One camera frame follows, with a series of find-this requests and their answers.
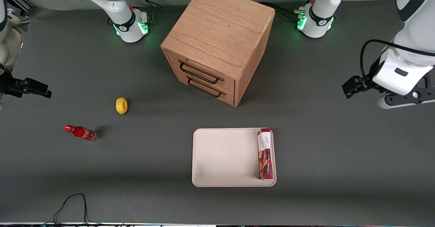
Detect red cola bottle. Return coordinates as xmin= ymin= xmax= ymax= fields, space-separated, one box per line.
xmin=65 ymin=124 xmax=99 ymax=142

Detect wooden two-drawer cabinet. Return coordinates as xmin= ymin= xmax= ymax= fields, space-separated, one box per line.
xmin=160 ymin=0 xmax=276 ymax=107

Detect short black drawer handle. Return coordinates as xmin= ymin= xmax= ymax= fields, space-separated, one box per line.
xmin=186 ymin=76 xmax=227 ymax=98

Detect black right arm base cables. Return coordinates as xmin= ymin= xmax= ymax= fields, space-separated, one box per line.
xmin=129 ymin=0 xmax=162 ymax=25

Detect cream rectangular plastic tray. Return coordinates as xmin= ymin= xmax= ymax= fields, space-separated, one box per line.
xmin=192 ymin=128 xmax=277 ymax=187

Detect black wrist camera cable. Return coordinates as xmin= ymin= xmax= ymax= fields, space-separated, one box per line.
xmin=360 ymin=39 xmax=435 ymax=82

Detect black arm base cables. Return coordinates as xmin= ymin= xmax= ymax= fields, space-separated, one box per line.
xmin=260 ymin=0 xmax=318 ymax=21
xmin=129 ymin=0 xmax=162 ymax=25

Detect yellow lemon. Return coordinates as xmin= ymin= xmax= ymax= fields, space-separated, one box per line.
xmin=116 ymin=98 xmax=128 ymax=115

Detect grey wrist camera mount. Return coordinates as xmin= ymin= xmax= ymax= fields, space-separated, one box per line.
xmin=378 ymin=77 xmax=435 ymax=109

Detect long black drawer handle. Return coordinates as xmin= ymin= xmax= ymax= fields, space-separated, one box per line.
xmin=178 ymin=60 xmax=225 ymax=85

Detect red tartan shortbread cookie box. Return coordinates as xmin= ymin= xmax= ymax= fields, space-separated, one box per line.
xmin=257 ymin=128 xmax=274 ymax=180

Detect thin black looped cable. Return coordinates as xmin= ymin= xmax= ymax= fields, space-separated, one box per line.
xmin=53 ymin=193 xmax=102 ymax=226

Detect black left arm base cables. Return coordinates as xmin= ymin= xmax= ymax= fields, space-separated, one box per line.
xmin=260 ymin=0 xmax=318 ymax=21

